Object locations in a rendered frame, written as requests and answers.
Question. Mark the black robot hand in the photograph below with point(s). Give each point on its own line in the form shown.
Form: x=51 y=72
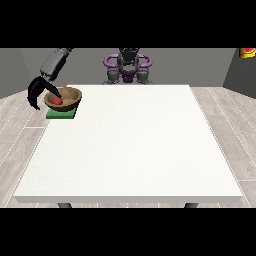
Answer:
x=36 y=88

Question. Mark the brown wooden bowl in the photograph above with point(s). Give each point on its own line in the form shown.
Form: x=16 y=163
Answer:
x=66 y=97

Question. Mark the small red ball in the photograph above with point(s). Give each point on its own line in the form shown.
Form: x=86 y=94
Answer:
x=57 y=100

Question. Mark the green square pad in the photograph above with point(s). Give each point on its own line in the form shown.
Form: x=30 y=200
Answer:
x=60 y=114

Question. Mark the yellow cup with melon print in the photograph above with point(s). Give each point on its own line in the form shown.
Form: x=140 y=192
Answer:
x=248 y=53

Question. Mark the grey robot trunk purple rings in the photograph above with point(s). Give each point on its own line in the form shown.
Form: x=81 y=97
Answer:
x=127 y=68

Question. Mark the dark table leg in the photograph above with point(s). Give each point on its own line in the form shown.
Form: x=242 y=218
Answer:
x=64 y=205
x=191 y=205

